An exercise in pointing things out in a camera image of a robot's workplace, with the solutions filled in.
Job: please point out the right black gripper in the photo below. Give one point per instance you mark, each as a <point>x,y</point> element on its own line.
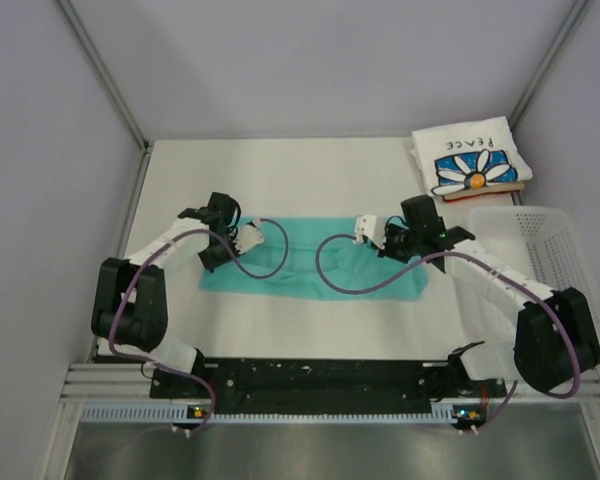
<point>387,252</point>

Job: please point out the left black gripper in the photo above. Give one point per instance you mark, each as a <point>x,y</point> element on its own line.
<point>210,263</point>

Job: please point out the teal t shirt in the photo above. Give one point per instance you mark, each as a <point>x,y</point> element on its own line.
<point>345,264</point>

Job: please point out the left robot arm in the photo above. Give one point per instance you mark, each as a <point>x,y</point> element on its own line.
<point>130,310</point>

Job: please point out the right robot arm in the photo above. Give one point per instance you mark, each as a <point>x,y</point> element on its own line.
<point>542,336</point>

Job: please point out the folded red t shirt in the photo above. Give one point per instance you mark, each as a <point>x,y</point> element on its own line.
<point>497,188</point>

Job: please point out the folded white daisy t shirt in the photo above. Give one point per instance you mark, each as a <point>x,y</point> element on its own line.
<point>468,155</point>

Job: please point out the white plastic basket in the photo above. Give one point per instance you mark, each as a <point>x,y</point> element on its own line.
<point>539,242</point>

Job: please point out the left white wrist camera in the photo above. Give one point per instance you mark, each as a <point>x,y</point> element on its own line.
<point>248,236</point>

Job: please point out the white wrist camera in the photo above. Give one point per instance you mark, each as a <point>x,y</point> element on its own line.
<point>371,228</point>
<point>248,236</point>

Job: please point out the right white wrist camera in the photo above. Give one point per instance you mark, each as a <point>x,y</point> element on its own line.
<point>371,228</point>

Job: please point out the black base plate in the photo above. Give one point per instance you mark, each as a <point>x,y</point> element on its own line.
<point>265,385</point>

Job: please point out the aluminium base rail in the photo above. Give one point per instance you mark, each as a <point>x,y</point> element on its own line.
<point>132,382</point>

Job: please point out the light blue cable duct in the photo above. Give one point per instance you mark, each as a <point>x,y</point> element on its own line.
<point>186,413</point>

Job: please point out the left aluminium frame post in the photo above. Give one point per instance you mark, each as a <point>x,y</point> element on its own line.
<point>102,73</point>

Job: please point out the aluminium frame post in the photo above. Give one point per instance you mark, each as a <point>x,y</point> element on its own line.
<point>576,14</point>
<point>102,73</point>

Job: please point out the right aluminium frame post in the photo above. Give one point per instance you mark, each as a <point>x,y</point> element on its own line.
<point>576,14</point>

